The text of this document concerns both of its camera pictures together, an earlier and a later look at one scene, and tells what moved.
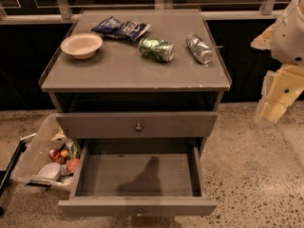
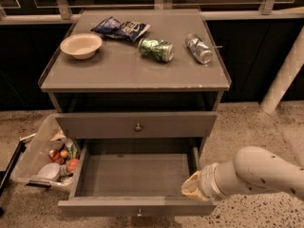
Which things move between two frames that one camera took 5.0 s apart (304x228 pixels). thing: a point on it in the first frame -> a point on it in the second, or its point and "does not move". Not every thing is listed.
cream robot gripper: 289,37 -> 206,180
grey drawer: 138,178 does not move
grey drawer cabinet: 136,74 does not move
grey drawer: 138,124 does not move
